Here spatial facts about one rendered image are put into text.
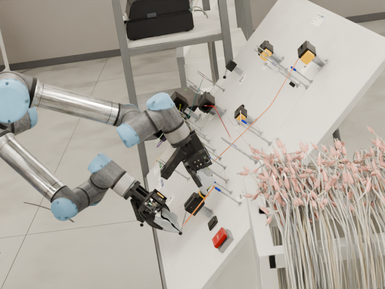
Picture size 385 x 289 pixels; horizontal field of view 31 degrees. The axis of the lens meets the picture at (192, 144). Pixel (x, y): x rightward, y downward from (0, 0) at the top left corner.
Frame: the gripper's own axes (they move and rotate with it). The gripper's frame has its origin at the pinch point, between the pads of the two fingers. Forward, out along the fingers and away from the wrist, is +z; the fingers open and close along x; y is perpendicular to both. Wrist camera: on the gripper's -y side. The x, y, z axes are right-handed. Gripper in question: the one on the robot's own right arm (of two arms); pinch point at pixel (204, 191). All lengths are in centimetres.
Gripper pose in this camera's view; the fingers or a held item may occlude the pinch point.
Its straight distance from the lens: 225.5
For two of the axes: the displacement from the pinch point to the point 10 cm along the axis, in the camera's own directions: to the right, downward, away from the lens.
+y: 8.8, -4.7, -1.0
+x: -1.0, -3.7, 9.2
